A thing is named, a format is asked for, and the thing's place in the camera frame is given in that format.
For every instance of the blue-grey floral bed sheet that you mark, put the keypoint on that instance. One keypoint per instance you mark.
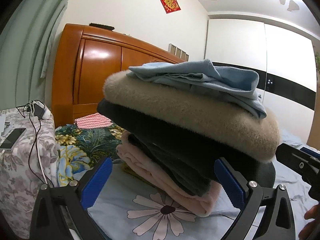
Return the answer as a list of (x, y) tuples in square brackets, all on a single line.
[(129, 208)]

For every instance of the light blue sweatshirt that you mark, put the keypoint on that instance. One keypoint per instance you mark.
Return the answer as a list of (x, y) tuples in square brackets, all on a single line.
[(230, 84)]

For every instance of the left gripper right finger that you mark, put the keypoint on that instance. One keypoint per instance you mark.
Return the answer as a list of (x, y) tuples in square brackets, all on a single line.
[(233, 183)]

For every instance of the dark floral quilt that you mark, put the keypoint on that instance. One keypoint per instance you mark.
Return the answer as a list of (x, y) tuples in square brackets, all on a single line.
[(81, 149)]

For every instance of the black item on headboard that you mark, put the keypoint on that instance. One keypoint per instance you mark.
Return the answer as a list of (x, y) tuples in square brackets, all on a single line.
[(101, 26)]

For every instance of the white wardrobe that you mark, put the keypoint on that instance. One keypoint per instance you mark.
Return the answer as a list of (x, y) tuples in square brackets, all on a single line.
[(284, 60)]

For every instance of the red wall decoration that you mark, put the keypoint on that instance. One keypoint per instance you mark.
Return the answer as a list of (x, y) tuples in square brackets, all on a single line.
[(170, 6)]

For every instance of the yellow-green garment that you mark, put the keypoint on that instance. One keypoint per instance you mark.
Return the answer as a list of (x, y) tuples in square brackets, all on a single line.
[(129, 171)]

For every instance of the orange wooden headboard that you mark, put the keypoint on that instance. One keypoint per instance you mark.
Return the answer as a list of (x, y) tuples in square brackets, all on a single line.
[(85, 57)]

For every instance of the pink zigzag knitted cloth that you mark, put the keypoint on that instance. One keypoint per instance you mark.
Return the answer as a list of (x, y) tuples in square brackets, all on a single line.
[(92, 121)]

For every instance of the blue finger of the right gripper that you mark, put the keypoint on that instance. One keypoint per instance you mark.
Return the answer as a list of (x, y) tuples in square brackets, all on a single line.
[(310, 152)]

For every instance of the pink garment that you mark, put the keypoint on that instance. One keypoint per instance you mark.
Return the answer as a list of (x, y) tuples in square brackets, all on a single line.
[(153, 173)]

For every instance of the black power adapter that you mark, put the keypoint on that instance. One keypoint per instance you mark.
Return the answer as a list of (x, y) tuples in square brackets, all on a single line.
[(38, 109)]

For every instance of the grey boxes on headboard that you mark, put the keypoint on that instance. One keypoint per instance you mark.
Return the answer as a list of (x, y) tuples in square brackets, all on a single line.
[(172, 49)]

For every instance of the black garment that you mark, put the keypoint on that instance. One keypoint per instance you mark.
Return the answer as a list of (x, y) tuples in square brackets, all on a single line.
[(186, 156)]

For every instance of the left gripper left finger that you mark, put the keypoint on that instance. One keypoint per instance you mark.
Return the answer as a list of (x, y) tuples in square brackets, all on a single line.
[(93, 181)]

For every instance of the smartphone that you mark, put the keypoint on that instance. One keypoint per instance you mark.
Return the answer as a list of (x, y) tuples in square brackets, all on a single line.
[(12, 139)]

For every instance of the green curtain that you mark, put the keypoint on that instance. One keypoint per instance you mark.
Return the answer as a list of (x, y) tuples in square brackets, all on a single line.
[(26, 45)]

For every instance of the beige fluffy sweater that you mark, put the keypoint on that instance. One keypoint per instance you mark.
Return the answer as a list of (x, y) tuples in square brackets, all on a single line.
[(225, 122)]

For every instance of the grey floral cloth nightstand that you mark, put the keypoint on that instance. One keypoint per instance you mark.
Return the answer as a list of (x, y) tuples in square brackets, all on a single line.
[(21, 176)]

